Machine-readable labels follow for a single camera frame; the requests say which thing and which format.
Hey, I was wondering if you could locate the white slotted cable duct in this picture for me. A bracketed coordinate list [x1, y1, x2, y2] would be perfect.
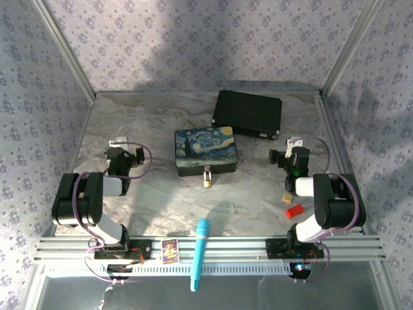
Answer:
[41, 261, 311, 278]

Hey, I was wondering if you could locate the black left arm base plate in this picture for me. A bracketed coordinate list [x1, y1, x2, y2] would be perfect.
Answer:
[92, 239, 153, 261]

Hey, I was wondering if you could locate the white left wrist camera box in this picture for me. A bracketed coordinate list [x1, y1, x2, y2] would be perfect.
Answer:
[109, 136, 129, 150]

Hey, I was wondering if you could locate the starry night painted box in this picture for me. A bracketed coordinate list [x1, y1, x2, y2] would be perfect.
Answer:
[174, 125, 240, 178]

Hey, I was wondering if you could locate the brass padlock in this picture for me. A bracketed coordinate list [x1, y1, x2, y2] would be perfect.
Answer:
[203, 165, 215, 189]

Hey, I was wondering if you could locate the small colourful picture card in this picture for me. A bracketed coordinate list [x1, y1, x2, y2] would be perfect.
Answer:
[161, 238, 179, 265]

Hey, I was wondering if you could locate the black hard case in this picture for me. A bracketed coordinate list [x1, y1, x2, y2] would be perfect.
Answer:
[211, 89, 283, 141]

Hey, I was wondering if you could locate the small lit circuit board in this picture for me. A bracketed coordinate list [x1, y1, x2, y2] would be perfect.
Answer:
[291, 262, 313, 279]

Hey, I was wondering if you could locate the aluminium frame post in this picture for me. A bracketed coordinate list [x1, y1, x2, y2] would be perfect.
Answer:
[321, 0, 383, 96]
[31, 0, 97, 99]

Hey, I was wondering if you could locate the blue marker pen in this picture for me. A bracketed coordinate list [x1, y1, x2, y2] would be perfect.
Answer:
[189, 218, 211, 293]

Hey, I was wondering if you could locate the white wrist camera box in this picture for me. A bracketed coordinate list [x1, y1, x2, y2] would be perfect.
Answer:
[109, 136, 129, 150]
[286, 136, 305, 159]

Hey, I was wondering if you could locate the red plastic block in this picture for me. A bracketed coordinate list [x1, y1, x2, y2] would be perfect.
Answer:
[285, 204, 305, 220]

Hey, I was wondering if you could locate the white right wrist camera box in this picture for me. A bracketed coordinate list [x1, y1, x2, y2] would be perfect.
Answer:
[286, 136, 305, 159]

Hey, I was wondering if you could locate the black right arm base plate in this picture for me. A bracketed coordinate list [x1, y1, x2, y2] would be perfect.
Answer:
[265, 238, 325, 260]

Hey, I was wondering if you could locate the aluminium rail beam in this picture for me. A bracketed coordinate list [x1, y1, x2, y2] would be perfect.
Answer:
[33, 235, 387, 263]

